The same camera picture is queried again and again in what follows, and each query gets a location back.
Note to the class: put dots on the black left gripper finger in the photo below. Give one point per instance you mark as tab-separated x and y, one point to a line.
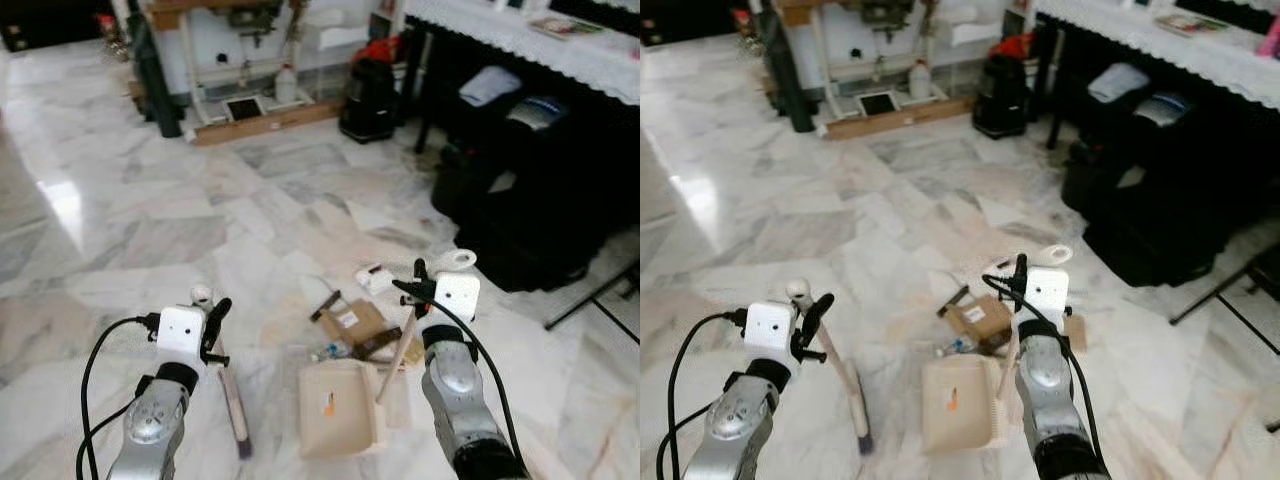
817	320
218	320

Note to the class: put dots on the wooden broom with ball end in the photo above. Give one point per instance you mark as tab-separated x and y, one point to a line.
850	385
236	410

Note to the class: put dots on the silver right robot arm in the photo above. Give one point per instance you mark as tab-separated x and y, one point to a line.
1045	385
455	385

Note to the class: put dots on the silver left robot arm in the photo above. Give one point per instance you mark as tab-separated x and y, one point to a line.
740	420
155	420

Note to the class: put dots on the white paper packet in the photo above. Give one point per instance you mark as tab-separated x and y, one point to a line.
995	268
375	280

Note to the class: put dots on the brown cardboard box white label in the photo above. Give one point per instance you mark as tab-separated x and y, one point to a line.
980	318
360	322

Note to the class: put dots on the dark brown cardboard scrap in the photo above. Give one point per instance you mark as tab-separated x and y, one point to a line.
380	345

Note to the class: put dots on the clear plastic bottle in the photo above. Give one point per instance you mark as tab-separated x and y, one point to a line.
330	352
955	347

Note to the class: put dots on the large black bag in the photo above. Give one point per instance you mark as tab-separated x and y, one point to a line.
540	220
1170	220

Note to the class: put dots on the black metal stand legs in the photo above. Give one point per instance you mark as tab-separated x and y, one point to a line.
1215	295
590	298

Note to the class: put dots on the black vacuum cleaner red top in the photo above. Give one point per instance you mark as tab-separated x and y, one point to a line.
368	100
1002	95

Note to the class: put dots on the long wooden plank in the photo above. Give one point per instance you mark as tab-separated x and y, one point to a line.
900	117
270	122

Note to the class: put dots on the white folded cloth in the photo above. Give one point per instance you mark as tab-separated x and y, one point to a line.
1118	82
490	85

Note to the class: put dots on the white plastic bottle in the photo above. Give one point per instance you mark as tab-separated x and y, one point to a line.
286	88
920	82

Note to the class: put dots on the dark green folded umbrella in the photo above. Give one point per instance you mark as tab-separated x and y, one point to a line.
155	80
785	80

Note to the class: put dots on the table with white lace cloth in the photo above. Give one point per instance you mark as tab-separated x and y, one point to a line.
1150	40
520	50

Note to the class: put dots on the white plastic container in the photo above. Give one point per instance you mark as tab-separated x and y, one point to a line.
970	25
335	30

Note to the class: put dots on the thin printed magazine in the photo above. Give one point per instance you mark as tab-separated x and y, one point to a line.
565	27
1190	24

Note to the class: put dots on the small red ornament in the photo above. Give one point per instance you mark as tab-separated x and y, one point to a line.
110	35
745	30

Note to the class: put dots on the dark low cabinet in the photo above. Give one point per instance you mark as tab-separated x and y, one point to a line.
690	25
50	30

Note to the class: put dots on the pink object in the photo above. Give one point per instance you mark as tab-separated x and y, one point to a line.
1270	40

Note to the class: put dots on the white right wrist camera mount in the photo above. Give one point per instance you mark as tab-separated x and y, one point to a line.
458	297
1048	295

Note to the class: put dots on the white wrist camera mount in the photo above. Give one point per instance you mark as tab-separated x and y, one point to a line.
180	333
458	297
770	330
1048	295

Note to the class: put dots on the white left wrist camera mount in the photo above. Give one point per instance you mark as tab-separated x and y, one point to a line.
180	333
770	330

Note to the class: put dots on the black treadle pedal white frame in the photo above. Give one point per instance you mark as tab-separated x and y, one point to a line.
245	108
878	103

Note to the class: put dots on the white frame sewing machine table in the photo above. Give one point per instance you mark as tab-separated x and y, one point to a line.
815	70
188	70

